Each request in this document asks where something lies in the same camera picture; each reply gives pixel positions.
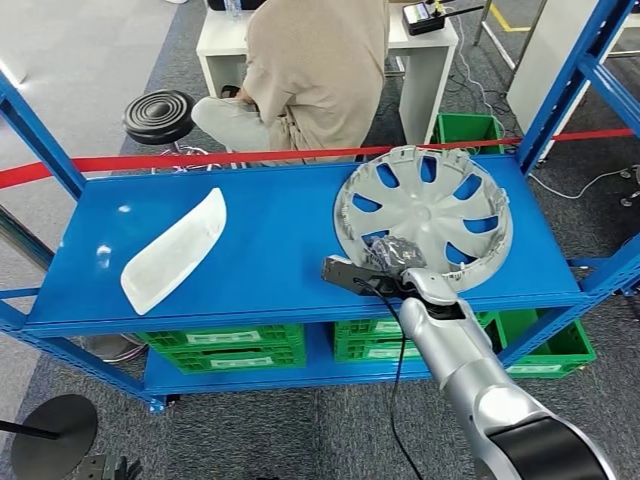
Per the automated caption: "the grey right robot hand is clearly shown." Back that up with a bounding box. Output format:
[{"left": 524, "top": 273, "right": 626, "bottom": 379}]
[{"left": 367, "top": 235, "right": 426, "bottom": 274}]

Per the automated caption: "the silver wheel hubcap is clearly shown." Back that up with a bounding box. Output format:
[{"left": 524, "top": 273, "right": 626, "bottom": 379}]
[{"left": 333, "top": 145, "right": 515, "bottom": 295}]

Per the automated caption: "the blue steel shelf rack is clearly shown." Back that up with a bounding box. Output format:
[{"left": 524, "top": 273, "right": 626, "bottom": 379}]
[{"left": 0, "top": 0, "right": 640, "bottom": 415}]

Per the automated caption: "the white plastic trim part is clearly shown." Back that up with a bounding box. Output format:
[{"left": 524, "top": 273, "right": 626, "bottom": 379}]
[{"left": 119, "top": 187, "right": 228, "bottom": 317}]

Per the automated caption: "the white desk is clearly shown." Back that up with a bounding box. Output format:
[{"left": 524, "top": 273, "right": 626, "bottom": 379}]
[{"left": 195, "top": 3, "right": 460, "bottom": 147}]

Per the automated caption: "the person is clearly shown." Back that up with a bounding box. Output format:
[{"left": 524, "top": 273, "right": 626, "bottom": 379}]
[{"left": 191, "top": 0, "right": 391, "bottom": 167}]

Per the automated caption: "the black radio with antenna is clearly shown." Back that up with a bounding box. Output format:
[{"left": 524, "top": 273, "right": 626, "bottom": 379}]
[{"left": 401, "top": 0, "right": 486, "bottom": 38}]

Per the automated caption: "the white board panel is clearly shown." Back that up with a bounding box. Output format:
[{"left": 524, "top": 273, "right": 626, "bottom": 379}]
[{"left": 506, "top": 0, "right": 608, "bottom": 164}]

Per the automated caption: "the chrome chair base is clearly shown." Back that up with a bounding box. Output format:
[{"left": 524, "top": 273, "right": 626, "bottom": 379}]
[{"left": 617, "top": 165, "right": 640, "bottom": 209}]

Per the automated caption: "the red barrier belt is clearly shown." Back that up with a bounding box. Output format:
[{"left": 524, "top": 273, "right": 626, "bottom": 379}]
[{"left": 0, "top": 127, "right": 636, "bottom": 191}]

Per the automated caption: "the black round stool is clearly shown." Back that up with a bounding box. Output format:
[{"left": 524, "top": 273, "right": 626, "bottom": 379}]
[{"left": 122, "top": 89, "right": 211, "bottom": 175}]

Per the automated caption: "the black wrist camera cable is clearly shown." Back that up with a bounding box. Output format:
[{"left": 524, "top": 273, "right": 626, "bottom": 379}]
[{"left": 352, "top": 278, "right": 426, "bottom": 480}]

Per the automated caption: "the white floor cable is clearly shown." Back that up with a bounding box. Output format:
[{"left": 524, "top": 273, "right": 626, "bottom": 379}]
[{"left": 527, "top": 165, "right": 640, "bottom": 201}]

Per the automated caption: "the chrome metal frame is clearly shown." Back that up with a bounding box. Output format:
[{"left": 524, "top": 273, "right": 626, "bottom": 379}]
[{"left": 472, "top": 0, "right": 549, "bottom": 94}]

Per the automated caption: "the chrome stanchion post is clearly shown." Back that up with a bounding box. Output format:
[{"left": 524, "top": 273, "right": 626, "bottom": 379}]
[{"left": 0, "top": 203, "right": 149, "bottom": 366}]

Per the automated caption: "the black stanchion post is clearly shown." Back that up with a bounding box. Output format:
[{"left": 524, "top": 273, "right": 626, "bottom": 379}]
[{"left": 0, "top": 393, "right": 99, "bottom": 480}]

